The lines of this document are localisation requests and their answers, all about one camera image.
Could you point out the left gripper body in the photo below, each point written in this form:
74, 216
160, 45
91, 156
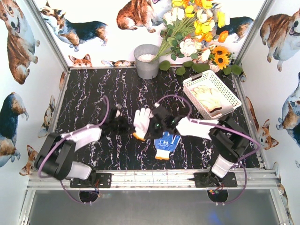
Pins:
123, 124

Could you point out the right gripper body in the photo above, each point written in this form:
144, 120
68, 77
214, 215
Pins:
151, 128

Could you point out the blue dotted glove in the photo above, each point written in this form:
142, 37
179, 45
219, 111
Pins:
141, 123
166, 145

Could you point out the cream rubber glove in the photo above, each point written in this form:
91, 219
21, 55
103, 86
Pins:
208, 97

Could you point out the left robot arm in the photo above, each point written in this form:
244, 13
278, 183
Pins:
56, 157

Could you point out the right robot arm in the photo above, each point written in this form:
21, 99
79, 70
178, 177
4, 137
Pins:
167, 130

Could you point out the white plastic storage basket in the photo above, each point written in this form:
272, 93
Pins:
229, 101

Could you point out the grey metal bucket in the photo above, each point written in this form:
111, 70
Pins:
147, 64

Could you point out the artificial flower bouquet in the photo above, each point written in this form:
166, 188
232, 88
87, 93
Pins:
196, 29

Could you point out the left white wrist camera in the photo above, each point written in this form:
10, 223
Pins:
118, 110

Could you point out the aluminium front rail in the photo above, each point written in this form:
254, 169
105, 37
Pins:
166, 179

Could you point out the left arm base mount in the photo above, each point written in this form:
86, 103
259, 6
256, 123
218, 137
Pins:
96, 179

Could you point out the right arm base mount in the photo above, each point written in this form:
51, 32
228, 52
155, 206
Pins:
210, 180

